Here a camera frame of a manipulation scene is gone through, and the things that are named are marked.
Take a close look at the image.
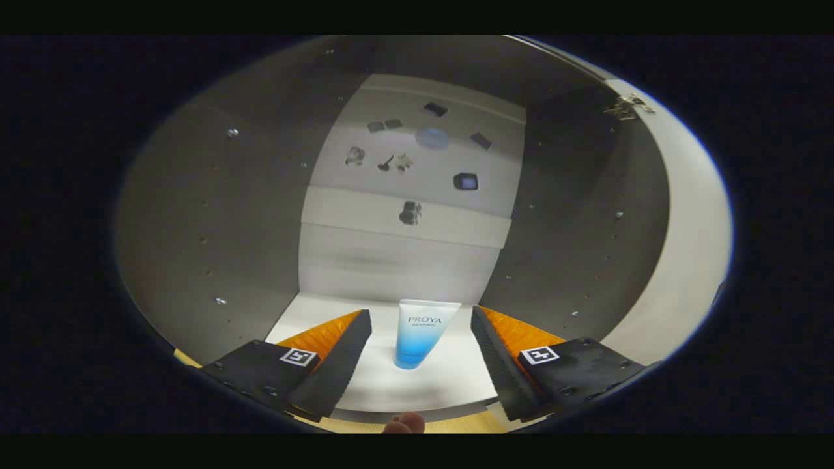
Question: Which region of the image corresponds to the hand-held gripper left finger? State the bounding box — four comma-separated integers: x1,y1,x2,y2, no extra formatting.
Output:
201,309,373,423

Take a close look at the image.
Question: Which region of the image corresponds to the white blue cosmetic tube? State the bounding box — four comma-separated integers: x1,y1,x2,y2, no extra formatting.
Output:
394,299,462,370

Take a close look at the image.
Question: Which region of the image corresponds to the metal door hinge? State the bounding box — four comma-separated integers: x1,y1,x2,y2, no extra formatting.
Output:
603,93,655,122

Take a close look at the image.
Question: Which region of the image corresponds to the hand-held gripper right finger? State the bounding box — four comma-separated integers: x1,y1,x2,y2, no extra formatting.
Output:
470,306,647,422

